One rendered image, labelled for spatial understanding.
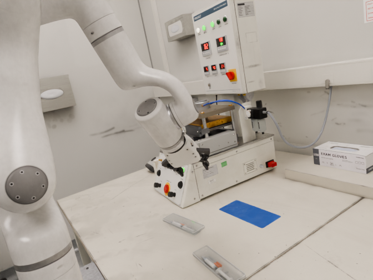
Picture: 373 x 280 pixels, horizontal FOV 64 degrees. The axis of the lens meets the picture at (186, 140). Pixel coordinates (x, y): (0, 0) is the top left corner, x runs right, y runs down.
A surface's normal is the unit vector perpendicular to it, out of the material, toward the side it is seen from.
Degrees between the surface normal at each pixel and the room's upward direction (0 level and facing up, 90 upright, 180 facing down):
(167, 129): 118
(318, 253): 0
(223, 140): 90
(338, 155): 86
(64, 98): 90
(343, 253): 0
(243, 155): 90
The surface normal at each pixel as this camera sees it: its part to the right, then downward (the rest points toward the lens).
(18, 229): -0.23, -0.73
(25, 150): 0.52, -0.47
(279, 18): -0.83, 0.28
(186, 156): 0.09, 0.75
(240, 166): 0.47, 0.11
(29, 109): 0.80, -0.24
